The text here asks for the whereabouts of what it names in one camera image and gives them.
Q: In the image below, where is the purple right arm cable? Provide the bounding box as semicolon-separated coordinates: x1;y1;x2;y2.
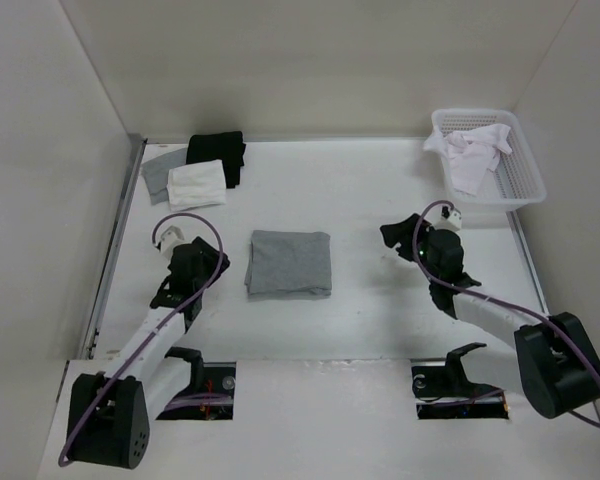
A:
412;199;600;430

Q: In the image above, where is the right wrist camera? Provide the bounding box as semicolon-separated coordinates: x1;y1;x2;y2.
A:
435;206;462;232

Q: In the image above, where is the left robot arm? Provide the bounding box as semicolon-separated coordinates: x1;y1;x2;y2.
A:
58;235;233;470

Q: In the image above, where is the left metal table rail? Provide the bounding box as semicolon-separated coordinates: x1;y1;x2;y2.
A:
76;133;147;360

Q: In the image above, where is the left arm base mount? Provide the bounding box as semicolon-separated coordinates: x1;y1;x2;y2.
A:
157;363;237;421

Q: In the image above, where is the folded black tank top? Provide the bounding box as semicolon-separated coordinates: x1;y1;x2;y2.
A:
186;131;246;189

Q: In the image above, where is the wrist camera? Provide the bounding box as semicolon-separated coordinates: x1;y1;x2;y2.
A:
154;226;185;260
435;206;462;232

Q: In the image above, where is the folded grey tank top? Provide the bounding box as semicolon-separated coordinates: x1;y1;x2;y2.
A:
141;149;187;205

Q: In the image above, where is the grey tank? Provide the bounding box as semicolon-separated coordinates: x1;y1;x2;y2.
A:
141;149;187;205
244;230;333;298

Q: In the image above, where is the folded white tank top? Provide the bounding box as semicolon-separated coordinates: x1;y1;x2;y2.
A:
167;160;227;212

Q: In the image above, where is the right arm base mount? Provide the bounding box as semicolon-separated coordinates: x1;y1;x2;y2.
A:
411;342;509;420

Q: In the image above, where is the white tank top in basket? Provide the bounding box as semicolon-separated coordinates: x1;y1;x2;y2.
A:
423;123;512;196

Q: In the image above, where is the right metal table rail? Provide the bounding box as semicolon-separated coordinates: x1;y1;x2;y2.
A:
507;211;549;314

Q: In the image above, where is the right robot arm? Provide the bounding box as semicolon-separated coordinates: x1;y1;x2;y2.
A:
380;214;600;419

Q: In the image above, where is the white plastic laundry basket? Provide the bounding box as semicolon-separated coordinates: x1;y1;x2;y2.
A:
431;108;546;213

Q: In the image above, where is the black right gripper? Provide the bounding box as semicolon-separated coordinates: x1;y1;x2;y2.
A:
380;214;439;284

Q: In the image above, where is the metal table rail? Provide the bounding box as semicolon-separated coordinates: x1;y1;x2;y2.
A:
76;133;147;360
507;211;549;314

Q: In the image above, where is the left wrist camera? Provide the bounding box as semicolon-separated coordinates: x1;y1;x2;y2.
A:
154;226;185;260

